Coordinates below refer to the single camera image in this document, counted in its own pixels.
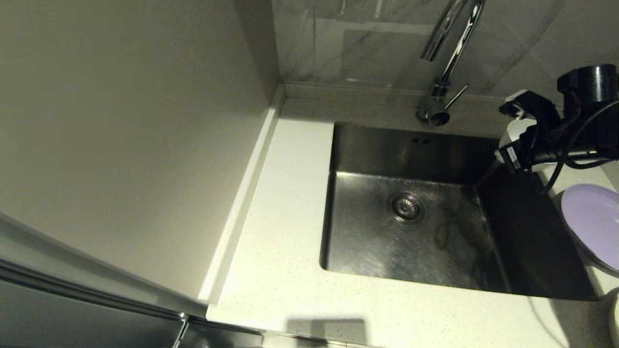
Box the purple plate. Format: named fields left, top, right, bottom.
left=561, top=184, right=619, bottom=274

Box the beige plate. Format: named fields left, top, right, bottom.
left=608, top=290, right=619, bottom=348

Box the stainless steel sink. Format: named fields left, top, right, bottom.
left=319, top=121, right=599, bottom=301

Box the chrome gooseneck faucet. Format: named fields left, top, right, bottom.
left=416, top=0, right=486, bottom=127

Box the round metal drain strainer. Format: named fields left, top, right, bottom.
left=387, top=191, right=426, bottom=224

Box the under-counter cabinet front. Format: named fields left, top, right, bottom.
left=180, top=317, right=265, bottom=348

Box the beige tall cabinet panel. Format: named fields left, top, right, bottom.
left=0, top=0, right=282, bottom=306

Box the grey glossy cabinet door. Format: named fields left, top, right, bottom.
left=0, top=213, right=209, bottom=348

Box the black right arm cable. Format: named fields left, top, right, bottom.
left=539, top=99, right=619, bottom=194

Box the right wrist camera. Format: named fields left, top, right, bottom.
left=499, top=89, right=561, bottom=133

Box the chrome cabinet handle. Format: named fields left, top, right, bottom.
left=172, top=312, right=190, bottom=348

